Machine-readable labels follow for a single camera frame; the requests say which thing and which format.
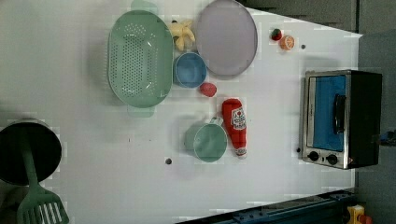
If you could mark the lilac round plate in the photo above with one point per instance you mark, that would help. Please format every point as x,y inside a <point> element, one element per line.
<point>226,37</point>

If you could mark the green spatula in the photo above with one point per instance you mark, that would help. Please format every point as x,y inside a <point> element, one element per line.
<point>39,206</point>

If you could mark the blue crate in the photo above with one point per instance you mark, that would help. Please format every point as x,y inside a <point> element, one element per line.
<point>326,208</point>

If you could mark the toy orange half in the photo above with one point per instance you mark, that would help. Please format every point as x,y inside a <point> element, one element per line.
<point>287,42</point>

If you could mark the yellow toy banana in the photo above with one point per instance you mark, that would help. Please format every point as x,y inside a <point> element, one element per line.
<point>180,30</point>

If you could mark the blue bowl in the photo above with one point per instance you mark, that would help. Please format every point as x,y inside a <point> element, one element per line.
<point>189,70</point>

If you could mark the red ketchup bottle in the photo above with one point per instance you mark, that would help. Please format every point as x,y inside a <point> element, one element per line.
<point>236,125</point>

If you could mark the red toy strawberry near bowl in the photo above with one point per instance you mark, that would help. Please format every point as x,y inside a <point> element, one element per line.
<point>208,89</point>

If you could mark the green metal cup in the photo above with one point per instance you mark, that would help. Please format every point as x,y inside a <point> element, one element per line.
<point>206,141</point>

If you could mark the red toy strawberry far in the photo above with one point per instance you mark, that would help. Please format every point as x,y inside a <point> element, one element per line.
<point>276,34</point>

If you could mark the yellow red toy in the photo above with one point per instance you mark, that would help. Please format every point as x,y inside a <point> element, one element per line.
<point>357,215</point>

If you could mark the green perforated colander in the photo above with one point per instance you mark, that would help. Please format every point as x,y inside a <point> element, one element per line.
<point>140,53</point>

